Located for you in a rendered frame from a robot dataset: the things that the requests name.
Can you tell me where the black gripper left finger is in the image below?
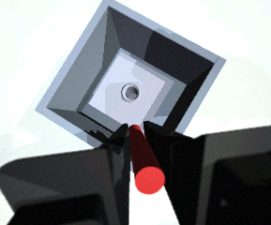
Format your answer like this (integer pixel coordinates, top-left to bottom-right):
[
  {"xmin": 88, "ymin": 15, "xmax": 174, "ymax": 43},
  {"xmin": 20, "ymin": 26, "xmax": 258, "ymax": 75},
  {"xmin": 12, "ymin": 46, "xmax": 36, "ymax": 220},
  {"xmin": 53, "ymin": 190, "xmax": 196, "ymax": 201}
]
[{"xmin": 0, "ymin": 123, "xmax": 131, "ymax": 225}]

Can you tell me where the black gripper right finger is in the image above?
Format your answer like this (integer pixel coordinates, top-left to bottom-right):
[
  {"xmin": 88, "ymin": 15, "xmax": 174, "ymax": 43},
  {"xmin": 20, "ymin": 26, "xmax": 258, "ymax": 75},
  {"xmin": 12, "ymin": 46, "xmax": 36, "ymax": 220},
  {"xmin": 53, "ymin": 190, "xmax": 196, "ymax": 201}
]
[{"xmin": 143, "ymin": 121, "xmax": 271, "ymax": 225}]

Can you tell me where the red peg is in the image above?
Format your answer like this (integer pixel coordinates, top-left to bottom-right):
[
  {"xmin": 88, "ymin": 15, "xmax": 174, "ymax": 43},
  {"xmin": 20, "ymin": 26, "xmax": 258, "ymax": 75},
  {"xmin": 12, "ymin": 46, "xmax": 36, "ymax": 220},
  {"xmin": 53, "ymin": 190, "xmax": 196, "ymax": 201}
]
[{"xmin": 128, "ymin": 125, "xmax": 165, "ymax": 195}]

